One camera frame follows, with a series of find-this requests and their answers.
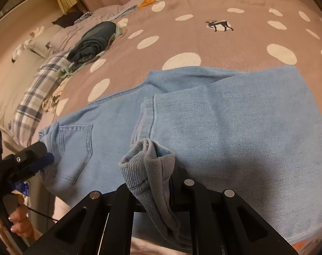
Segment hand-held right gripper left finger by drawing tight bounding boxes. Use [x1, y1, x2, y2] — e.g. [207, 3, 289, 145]
[23, 184, 149, 255]

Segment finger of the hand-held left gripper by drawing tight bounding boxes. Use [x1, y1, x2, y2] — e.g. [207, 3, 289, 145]
[6, 168, 38, 190]
[2, 141, 55, 173]

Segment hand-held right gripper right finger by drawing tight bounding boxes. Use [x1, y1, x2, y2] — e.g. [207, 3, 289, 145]
[168, 169, 300, 255]

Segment light blue denim pants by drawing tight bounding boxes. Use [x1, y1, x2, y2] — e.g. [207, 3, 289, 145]
[38, 65, 322, 253]

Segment person's left hand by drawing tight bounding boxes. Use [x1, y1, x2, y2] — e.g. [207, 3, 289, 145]
[7, 194, 42, 242]

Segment plaid pillow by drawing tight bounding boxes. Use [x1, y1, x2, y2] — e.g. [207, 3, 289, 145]
[8, 50, 74, 145]

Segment cream printed cloth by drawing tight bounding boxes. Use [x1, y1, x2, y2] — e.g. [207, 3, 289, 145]
[42, 86, 66, 112]

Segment beige bed headboard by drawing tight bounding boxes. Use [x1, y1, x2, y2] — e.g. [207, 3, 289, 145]
[0, 48, 48, 139]

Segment folded dark grey clothes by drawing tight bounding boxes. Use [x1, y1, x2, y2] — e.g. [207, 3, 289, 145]
[57, 18, 129, 79]

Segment small white plush toy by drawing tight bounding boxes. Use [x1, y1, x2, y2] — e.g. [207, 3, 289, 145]
[12, 25, 46, 63]

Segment grey pillow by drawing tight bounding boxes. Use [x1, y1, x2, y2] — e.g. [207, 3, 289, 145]
[27, 24, 63, 59]

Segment folded dark denim jeans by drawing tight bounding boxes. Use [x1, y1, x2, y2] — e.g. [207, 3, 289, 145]
[67, 21, 117, 64]

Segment black cloth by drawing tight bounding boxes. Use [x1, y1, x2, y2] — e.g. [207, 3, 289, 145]
[52, 12, 84, 28]

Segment lilac duvet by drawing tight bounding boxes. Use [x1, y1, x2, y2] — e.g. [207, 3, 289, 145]
[49, 0, 148, 54]

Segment brown polka dot blanket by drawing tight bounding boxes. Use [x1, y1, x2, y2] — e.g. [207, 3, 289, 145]
[31, 0, 322, 149]

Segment folded pale blue cloth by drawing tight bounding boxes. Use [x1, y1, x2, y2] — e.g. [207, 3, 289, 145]
[116, 4, 139, 19]

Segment thin black cable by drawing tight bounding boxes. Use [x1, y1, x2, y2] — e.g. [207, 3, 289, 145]
[22, 205, 60, 222]

